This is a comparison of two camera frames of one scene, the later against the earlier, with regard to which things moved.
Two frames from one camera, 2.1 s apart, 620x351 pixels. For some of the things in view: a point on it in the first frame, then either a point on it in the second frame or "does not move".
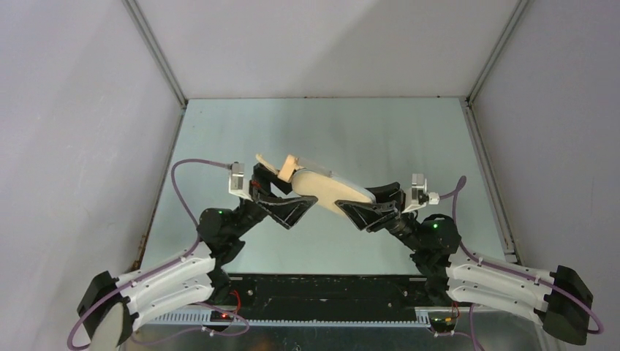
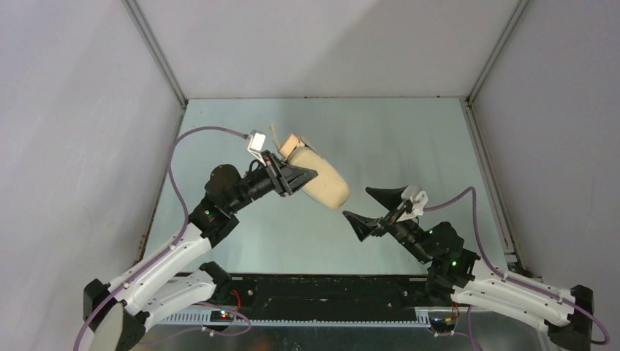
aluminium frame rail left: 133,8 does not move
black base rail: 324,292 does not move
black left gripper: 256,194 -> 280,175
